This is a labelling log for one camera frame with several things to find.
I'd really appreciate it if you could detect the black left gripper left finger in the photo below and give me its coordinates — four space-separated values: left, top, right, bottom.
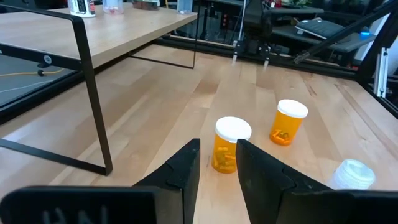
0 138 201 224

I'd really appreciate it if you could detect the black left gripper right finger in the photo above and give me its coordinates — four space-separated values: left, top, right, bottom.
236 139 398 224

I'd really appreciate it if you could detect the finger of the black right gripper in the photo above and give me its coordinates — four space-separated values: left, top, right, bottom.
261 46 271 68
231 45 240 65

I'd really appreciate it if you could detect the small white medicine bottle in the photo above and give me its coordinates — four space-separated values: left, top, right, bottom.
67 0 96 19

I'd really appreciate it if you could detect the orange medicine bottle white cap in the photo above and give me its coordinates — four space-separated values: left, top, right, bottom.
269 98 309 146
211 116 252 174

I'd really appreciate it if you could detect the dark grey laptop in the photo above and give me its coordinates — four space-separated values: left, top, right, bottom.
295 18 352 40

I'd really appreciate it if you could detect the black aluminium table frame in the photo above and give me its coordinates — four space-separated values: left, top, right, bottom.
0 0 398 125

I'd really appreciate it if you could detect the wooden shelf with black frame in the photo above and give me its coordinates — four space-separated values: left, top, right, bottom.
0 2 200 177

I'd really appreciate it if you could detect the silver aluminium bracket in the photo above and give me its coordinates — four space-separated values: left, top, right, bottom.
373 46 390 99

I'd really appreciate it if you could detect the yellow cable with black connector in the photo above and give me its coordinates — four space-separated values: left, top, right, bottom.
0 68 65 78

